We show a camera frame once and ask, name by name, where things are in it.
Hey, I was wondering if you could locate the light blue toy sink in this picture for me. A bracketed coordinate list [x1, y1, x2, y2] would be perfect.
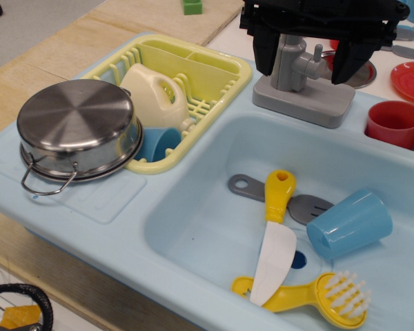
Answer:
[0, 32, 414, 331]

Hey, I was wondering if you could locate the red cup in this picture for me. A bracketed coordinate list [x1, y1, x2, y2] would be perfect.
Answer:
[365, 101, 414, 150]

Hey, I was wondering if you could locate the blue cup in rack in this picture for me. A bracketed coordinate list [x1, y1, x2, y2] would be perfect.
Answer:
[134, 127, 181, 162]

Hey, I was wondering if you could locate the yellow object bottom left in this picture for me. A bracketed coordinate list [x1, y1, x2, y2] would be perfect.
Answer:
[0, 305, 41, 330]

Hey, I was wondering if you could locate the yellow dish rack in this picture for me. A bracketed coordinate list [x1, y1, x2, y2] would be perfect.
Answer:
[78, 34, 253, 175]

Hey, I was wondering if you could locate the green block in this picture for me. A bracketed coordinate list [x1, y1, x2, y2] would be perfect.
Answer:
[182, 0, 203, 15]

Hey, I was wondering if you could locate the yellow dish brush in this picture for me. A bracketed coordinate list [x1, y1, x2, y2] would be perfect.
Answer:
[231, 270, 372, 330]

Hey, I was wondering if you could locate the yellow handled toy knife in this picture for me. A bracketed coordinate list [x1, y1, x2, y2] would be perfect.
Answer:
[250, 170, 297, 306]

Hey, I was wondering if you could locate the black braided cable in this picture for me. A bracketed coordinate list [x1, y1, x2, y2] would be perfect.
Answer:
[0, 283, 54, 331]

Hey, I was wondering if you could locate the grey toy faucet with lever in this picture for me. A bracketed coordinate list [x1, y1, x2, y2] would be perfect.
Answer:
[253, 34, 355, 129]

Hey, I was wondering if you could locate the grey utensil top right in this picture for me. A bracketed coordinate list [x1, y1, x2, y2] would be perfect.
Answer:
[381, 28, 414, 59]

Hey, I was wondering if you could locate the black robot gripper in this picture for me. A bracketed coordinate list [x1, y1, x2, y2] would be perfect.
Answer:
[240, 1, 409, 85]

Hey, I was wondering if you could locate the red plate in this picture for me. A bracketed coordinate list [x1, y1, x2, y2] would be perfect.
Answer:
[390, 61, 414, 102]

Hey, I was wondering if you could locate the grey toy spatula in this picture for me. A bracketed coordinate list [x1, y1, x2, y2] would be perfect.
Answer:
[228, 174, 334, 225]

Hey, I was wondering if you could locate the stainless steel pot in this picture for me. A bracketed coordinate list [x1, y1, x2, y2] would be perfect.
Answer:
[17, 79, 144, 194]

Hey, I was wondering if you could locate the blue cup in basin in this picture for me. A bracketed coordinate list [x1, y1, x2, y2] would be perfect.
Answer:
[306, 189, 393, 259]

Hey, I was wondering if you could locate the cream toy detergent jug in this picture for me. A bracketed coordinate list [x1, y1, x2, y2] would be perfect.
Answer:
[120, 63, 195, 132]

